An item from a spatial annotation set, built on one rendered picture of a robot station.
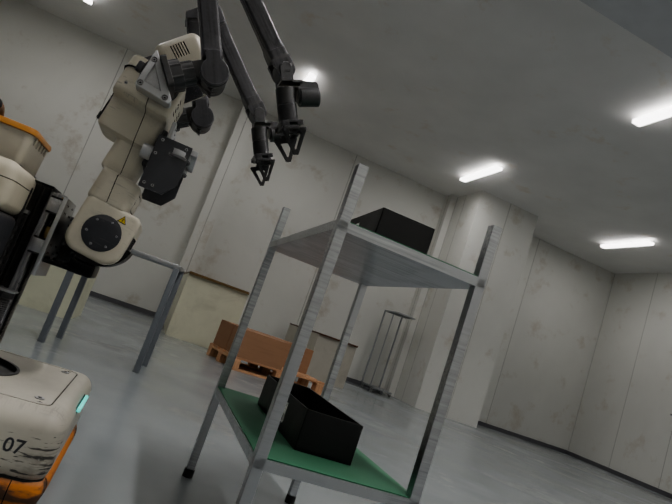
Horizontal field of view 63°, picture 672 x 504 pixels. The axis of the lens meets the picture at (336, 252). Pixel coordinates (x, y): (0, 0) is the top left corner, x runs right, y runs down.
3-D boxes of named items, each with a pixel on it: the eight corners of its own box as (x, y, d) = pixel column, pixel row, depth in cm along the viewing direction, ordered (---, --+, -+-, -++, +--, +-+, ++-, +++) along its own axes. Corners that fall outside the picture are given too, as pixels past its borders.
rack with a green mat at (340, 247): (292, 501, 220) (378, 247, 237) (379, 645, 134) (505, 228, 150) (182, 473, 208) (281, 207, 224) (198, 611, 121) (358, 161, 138)
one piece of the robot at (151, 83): (134, 83, 144) (156, 49, 146) (134, 89, 149) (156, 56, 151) (168, 104, 146) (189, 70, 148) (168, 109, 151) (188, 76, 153)
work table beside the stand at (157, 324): (137, 373, 381) (180, 266, 393) (36, 340, 370) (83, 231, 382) (147, 366, 425) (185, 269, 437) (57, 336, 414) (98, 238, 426)
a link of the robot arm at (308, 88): (273, 72, 163) (279, 61, 155) (310, 72, 167) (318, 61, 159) (277, 111, 163) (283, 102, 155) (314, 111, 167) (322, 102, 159)
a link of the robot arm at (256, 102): (202, 20, 201) (204, 5, 191) (216, 15, 203) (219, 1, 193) (251, 128, 205) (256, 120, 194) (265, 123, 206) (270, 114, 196)
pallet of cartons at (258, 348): (292, 379, 731) (304, 346, 738) (322, 396, 654) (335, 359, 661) (205, 353, 673) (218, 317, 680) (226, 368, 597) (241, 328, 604)
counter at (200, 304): (209, 336, 1000) (227, 289, 1014) (226, 355, 748) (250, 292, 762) (163, 320, 977) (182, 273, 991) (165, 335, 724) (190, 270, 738)
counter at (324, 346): (309, 369, 1055) (321, 334, 1066) (343, 389, 857) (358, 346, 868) (277, 358, 1037) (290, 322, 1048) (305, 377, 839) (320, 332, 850)
